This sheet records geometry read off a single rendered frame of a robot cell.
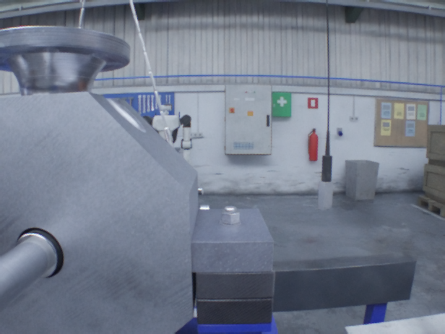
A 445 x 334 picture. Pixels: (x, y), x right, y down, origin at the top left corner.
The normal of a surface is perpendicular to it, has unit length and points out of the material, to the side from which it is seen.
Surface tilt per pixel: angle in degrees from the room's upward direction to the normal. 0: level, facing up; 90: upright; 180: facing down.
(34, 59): 128
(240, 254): 90
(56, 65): 123
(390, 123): 90
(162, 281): 90
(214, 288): 90
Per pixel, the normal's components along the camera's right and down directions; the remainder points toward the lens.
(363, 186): 0.09, 0.19
